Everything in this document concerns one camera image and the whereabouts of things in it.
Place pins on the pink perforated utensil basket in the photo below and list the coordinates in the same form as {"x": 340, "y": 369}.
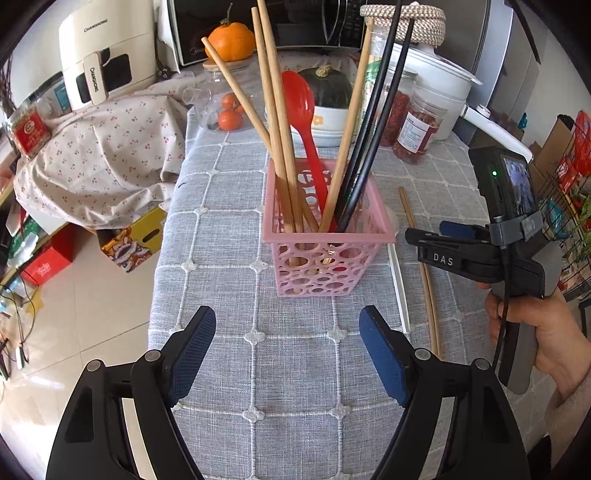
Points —
{"x": 325, "y": 264}

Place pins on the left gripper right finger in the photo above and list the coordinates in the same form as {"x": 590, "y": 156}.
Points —
{"x": 484, "y": 441}

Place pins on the floral white cloth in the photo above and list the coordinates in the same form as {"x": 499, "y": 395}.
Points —
{"x": 107, "y": 165}

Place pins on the grey checked tablecloth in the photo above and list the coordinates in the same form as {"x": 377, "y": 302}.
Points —
{"x": 287, "y": 390}

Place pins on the green leafy vegetables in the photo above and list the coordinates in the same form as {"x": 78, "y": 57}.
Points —
{"x": 579, "y": 204}

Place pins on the white plastic spoon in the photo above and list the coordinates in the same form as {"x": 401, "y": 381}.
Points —
{"x": 399, "y": 288}

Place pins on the jar with red label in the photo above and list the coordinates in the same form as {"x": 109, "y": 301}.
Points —
{"x": 421, "y": 123}

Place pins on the wooden chopstick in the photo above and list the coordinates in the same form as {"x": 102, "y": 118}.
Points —
{"x": 286, "y": 142}
{"x": 427, "y": 282}
{"x": 347, "y": 135}
{"x": 257, "y": 123}

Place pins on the cream air fryer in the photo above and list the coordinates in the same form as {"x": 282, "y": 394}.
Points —
{"x": 107, "y": 49}

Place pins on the red label nut jar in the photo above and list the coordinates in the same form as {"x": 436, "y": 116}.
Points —
{"x": 27, "y": 130}

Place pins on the black microwave oven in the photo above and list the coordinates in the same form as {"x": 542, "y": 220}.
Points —
{"x": 296, "y": 24}

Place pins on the black gold-tipped chopstick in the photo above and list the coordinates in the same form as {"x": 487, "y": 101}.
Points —
{"x": 362, "y": 173}

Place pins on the disposable chopsticks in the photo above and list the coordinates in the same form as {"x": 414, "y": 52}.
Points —
{"x": 372, "y": 72}

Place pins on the white electric cooking pot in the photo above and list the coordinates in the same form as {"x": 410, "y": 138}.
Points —
{"x": 448, "y": 86}

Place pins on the white ceramic bowl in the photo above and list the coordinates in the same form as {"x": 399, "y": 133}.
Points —
{"x": 328, "y": 125}

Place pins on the red cardboard box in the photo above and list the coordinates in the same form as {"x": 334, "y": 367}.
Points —
{"x": 56, "y": 254}

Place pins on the grey refrigerator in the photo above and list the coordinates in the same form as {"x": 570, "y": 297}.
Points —
{"x": 474, "y": 35}

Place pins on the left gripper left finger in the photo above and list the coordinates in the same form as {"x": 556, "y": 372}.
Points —
{"x": 92, "y": 440}

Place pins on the red plastic spoon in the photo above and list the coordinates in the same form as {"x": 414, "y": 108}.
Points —
{"x": 300, "y": 113}

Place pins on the large orange tangerine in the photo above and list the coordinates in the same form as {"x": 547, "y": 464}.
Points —
{"x": 233, "y": 41}

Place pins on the person's right hand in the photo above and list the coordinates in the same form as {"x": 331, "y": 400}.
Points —
{"x": 563, "y": 351}

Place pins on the black wire rack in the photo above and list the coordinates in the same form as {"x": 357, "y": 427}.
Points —
{"x": 574, "y": 280}

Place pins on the brown cardboard box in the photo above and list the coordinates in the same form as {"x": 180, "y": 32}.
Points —
{"x": 546, "y": 158}

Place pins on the jar of red goji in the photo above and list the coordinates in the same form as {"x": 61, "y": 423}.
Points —
{"x": 399, "y": 107}

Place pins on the gripper mounted camera box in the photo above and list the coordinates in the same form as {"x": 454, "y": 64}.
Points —
{"x": 504, "y": 181}

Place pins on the yellow tiger print box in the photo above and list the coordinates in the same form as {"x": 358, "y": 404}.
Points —
{"x": 131, "y": 246}

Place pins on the dark green pumpkin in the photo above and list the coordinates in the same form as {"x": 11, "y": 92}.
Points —
{"x": 331, "y": 87}

